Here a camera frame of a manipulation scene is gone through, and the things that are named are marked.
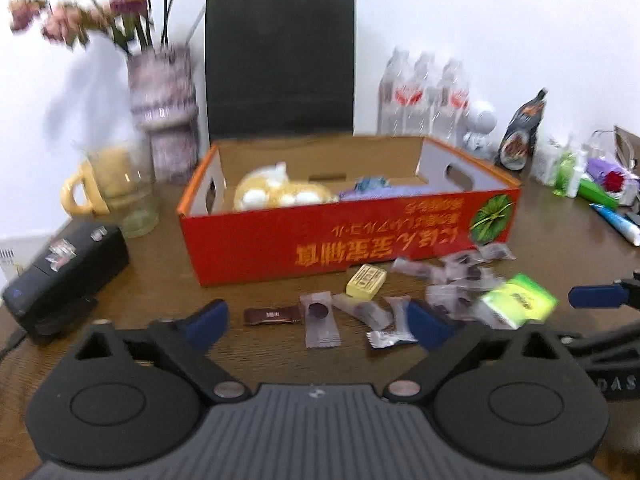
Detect white spray bottle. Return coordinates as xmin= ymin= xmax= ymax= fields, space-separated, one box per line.
xmin=567 ymin=145 xmax=591 ymax=198

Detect wooden desktop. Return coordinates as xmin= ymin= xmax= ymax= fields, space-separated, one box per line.
xmin=0 ymin=180 xmax=640 ymax=480

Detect purple fabric pouch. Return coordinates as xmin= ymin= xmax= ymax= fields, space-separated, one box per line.
xmin=340 ymin=182 xmax=446 ymax=201

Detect green box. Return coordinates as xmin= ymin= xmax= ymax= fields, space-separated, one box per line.
xmin=577 ymin=177 xmax=621 ymax=211

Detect red rose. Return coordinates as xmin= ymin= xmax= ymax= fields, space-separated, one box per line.
xmin=602 ymin=170 xmax=633 ymax=196

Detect clear candy sachets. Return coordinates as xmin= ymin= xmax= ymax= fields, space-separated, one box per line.
xmin=299 ymin=242 xmax=517 ymax=350

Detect white robot figurine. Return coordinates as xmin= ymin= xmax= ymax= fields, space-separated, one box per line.
xmin=462 ymin=100 xmax=498 ymax=156

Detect white printed box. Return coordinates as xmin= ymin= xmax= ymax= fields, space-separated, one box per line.
xmin=0 ymin=234 xmax=63 ymax=291

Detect black paper bag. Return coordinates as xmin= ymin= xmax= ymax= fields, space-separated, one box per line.
xmin=204 ymin=0 xmax=358 ymax=143

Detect dried pink flowers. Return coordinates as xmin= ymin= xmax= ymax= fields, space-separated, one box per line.
xmin=9 ymin=0 xmax=201 ymax=58

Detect yellow mug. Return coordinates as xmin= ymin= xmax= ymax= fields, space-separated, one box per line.
xmin=61 ymin=147 xmax=146 ymax=218

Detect yellow and white plush toy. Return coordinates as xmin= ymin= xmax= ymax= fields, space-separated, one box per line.
xmin=232 ymin=161 xmax=338 ymax=212

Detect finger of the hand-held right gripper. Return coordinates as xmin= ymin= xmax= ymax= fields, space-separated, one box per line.
xmin=552 ymin=324 xmax=640 ymax=361
xmin=569 ymin=272 xmax=640 ymax=311

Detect green tissue packet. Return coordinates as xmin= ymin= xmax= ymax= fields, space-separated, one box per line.
xmin=479 ymin=273 xmax=558 ymax=330

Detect blue and white tube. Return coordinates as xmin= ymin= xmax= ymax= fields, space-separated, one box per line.
xmin=590 ymin=202 xmax=640 ymax=247

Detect purple gift box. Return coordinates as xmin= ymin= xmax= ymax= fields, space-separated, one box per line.
xmin=587 ymin=157 xmax=640 ymax=186

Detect black cable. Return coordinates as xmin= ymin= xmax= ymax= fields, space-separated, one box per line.
xmin=0 ymin=330 xmax=26 ymax=361

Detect plastic water bottle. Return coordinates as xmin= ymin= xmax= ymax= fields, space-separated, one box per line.
xmin=377 ymin=49 xmax=418 ymax=136
xmin=407 ymin=52 xmax=446 ymax=137
xmin=435 ymin=60 xmax=473 ymax=148

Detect clear glass cup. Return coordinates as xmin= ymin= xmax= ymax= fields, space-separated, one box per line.
xmin=85 ymin=147 xmax=162 ymax=238

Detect small gold bar block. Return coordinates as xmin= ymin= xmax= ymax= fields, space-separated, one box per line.
xmin=346 ymin=264 xmax=388 ymax=301

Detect black box with stickers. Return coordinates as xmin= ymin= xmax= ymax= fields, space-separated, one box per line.
xmin=1 ymin=220 xmax=131 ymax=346

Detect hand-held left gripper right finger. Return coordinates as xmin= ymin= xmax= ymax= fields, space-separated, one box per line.
xmin=384 ymin=299 xmax=576 ymax=403

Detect brown candy wrapper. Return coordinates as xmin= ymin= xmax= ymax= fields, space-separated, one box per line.
xmin=244 ymin=305 xmax=304 ymax=327

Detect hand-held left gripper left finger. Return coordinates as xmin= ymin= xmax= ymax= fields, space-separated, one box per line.
xmin=72 ymin=299 xmax=253 ymax=403

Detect black spouted sauce pouch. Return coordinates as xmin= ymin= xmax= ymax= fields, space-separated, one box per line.
xmin=495 ymin=87 xmax=548 ymax=173

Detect red cardboard box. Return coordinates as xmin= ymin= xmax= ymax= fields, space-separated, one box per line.
xmin=177 ymin=135 xmax=522 ymax=288

